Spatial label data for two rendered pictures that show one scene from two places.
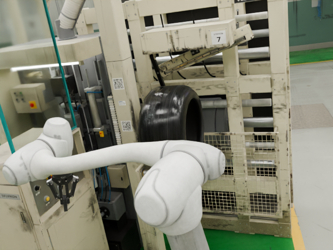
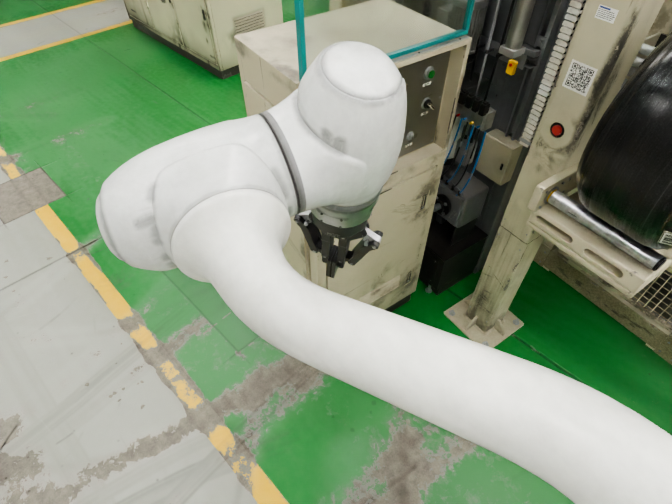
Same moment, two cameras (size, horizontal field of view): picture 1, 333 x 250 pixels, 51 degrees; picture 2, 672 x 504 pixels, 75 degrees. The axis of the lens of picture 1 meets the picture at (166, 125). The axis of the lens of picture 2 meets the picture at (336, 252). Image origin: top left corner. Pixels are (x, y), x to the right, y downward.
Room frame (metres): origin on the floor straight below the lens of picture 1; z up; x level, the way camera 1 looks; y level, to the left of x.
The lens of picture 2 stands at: (0.92, 0.22, 1.78)
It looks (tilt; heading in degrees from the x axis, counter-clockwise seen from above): 48 degrees down; 32
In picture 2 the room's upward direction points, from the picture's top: straight up
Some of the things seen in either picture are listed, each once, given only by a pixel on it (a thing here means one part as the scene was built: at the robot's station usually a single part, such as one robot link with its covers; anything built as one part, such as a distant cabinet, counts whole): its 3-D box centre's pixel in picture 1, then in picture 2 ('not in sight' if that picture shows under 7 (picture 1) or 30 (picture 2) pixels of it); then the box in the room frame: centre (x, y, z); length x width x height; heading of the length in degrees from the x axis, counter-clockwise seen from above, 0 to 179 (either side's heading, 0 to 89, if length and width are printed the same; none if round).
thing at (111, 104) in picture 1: (118, 128); (556, 73); (2.29, 0.33, 1.19); 0.05 x 0.04 x 0.48; 157
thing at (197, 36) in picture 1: (188, 37); not in sight; (2.43, -0.24, 1.71); 0.61 x 0.25 x 0.15; 67
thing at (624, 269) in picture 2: not in sight; (590, 241); (2.08, 0.05, 0.83); 0.36 x 0.09 x 0.06; 67
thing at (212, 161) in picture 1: (194, 161); not in sight; (0.94, -0.07, 1.51); 0.18 x 0.14 x 0.13; 59
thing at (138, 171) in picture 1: (149, 163); (575, 176); (2.28, 0.16, 0.90); 0.40 x 0.03 x 0.10; 157
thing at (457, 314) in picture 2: not in sight; (484, 316); (2.29, 0.24, 0.02); 0.27 x 0.27 x 0.04; 67
